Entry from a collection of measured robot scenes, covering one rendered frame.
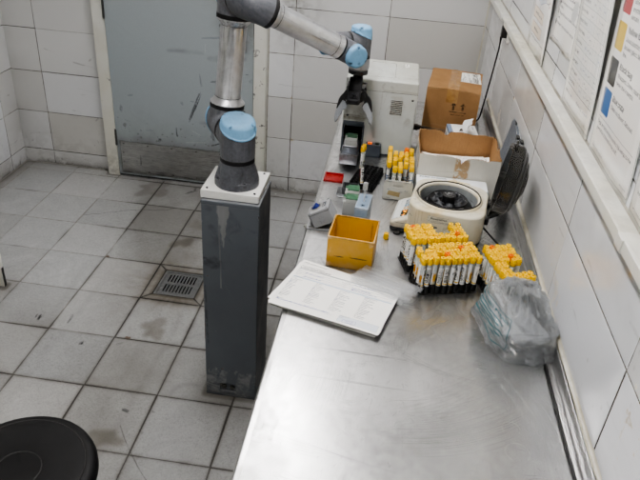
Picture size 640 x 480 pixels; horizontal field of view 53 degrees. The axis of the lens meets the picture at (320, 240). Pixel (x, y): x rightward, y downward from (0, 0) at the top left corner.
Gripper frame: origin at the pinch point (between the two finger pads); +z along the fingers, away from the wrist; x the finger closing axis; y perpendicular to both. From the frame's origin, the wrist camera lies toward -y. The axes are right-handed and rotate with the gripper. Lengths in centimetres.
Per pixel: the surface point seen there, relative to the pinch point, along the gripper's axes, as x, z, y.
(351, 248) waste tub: -7, 8, -76
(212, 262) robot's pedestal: 42, 39, -45
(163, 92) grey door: 122, 44, 134
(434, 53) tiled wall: -35, 7, 140
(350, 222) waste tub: -5, 7, -63
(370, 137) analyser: -6.7, 8.2, 8.8
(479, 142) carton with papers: -47.7, 3.2, 3.4
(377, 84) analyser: -7.3, -13.1, 9.0
